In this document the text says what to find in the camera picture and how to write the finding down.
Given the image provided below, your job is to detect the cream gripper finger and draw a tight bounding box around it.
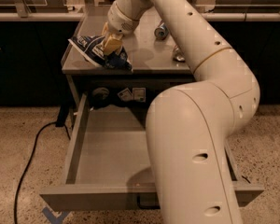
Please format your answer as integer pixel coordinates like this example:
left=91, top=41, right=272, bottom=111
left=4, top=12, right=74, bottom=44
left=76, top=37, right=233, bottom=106
left=103, top=33, right=123, bottom=55
left=102, top=22, right=110, bottom=40

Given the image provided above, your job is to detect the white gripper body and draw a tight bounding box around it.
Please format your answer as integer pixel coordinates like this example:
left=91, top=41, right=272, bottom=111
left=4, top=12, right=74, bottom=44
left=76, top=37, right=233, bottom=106
left=107, top=0, right=140, bottom=35

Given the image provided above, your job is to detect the blue chip bag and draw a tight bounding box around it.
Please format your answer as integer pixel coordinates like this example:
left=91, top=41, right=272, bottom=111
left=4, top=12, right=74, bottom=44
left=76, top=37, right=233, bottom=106
left=69, top=35, right=133, bottom=71

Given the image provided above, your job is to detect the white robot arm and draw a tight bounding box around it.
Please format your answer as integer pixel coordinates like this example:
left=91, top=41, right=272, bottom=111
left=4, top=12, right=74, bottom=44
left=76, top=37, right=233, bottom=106
left=107, top=0, right=260, bottom=224

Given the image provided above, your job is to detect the grey cabinet with counter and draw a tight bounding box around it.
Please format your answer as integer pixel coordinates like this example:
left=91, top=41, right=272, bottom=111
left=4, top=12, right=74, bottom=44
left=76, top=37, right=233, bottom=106
left=63, top=8, right=195, bottom=108

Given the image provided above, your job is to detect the grey open drawer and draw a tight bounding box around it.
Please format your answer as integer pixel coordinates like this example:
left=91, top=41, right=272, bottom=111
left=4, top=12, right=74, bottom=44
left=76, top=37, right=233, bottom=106
left=39, top=91, right=265, bottom=212

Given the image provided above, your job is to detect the blue soda can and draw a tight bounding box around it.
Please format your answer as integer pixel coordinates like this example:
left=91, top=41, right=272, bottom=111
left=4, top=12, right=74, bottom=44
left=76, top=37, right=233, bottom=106
left=154, top=21, right=169, bottom=40

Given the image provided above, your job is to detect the black tape roll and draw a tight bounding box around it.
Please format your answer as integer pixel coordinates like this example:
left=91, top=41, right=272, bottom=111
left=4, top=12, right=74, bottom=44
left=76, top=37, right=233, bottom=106
left=91, top=87, right=110, bottom=108

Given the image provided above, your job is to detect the red soda can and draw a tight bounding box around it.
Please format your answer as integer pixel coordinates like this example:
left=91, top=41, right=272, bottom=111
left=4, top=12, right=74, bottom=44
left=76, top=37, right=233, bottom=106
left=173, top=45, right=185, bottom=63

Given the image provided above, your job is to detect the dark cabinet left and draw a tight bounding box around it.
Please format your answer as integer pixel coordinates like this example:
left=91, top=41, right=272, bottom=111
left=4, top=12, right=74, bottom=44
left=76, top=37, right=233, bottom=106
left=0, top=21, right=77, bottom=106

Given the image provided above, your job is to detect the dark cabinet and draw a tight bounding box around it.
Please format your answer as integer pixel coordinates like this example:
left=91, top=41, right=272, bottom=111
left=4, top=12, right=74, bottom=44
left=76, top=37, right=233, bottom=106
left=0, top=21, right=77, bottom=106
left=211, top=21, right=280, bottom=104

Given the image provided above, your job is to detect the dark cabinet right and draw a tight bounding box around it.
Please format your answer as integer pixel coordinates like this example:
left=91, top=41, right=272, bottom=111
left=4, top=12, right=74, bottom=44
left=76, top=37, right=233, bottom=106
left=211, top=21, right=280, bottom=104

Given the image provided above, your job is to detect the blue floor tape marker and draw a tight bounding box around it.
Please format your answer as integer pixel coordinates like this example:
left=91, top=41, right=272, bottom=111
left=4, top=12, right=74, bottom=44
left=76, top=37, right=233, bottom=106
left=42, top=207, right=69, bottom=224

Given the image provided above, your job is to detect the black floor cable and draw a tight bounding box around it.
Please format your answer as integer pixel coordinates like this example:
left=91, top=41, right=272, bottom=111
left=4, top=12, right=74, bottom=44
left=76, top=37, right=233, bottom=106
left=12, top=105, right=73, bottom=224

